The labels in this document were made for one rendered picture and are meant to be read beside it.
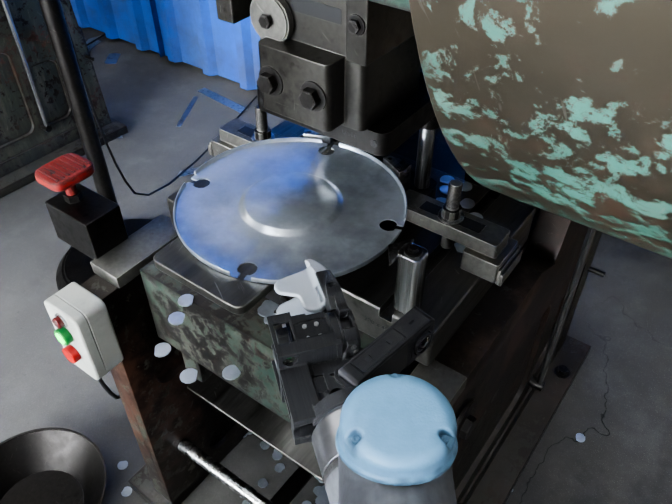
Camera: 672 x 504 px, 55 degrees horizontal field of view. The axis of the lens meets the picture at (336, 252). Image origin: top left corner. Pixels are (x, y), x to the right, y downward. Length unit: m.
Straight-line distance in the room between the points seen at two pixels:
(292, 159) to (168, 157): 1.51
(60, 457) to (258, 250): 0.93
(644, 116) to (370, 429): 0.23
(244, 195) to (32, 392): 1.03
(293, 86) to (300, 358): 0.30
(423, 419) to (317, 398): 0.19
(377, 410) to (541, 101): 0.21
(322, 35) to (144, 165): 1.69
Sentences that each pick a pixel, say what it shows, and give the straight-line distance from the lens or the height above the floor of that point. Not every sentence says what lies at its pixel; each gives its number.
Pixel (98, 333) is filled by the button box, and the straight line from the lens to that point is 0.98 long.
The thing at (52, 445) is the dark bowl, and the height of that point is 0.04.
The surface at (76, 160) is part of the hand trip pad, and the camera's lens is 1.00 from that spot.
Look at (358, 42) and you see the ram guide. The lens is 0.65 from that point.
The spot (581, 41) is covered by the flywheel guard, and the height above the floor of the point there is 1.18.
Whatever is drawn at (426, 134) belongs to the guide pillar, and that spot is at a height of 0.82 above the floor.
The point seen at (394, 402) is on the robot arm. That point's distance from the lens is 0.42.
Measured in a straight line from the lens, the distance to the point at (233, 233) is 0.78.
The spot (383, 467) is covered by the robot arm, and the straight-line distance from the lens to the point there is 0.40.
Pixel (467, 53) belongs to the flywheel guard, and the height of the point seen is 1.16.
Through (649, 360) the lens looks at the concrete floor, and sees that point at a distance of 1.81.
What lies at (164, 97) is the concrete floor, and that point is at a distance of 2.77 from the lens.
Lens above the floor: 1.28
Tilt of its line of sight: 42 degrees down
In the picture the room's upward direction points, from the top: straight up
